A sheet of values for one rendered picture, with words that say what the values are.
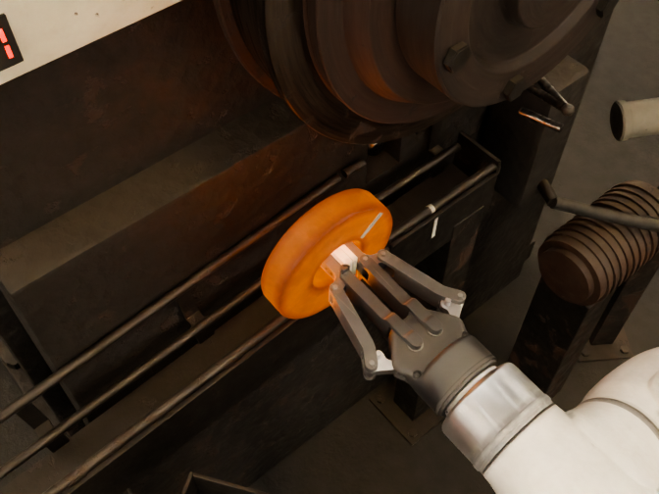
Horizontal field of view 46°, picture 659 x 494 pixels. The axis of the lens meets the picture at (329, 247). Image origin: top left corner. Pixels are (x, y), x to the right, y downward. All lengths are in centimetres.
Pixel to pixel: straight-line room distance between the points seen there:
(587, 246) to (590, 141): 96
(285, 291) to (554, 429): 28
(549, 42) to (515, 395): 32
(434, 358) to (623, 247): 62
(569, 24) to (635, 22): 183
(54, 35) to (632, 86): 190
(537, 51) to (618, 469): 37
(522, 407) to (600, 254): 59
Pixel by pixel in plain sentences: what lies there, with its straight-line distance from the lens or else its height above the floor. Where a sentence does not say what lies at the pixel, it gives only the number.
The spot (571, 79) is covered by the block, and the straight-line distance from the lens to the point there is 107.
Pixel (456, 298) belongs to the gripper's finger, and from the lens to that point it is 75.
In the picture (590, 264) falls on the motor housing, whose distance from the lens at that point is 123.
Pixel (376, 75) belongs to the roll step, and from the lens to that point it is 66.
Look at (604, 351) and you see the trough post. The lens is 177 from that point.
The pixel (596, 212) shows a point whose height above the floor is 58.
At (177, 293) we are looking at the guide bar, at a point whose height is 74.
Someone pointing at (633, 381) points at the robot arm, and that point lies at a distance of 77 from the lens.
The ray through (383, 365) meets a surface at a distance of 72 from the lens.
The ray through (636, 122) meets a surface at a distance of 122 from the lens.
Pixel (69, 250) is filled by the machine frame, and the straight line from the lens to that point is 79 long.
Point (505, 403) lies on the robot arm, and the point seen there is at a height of 88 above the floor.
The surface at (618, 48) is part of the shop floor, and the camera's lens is 248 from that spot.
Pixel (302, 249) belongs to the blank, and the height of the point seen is 89.
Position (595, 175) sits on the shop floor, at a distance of 209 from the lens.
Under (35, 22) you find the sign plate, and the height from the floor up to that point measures 110.
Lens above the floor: 148
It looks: 54 degrees down
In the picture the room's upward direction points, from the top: straight up
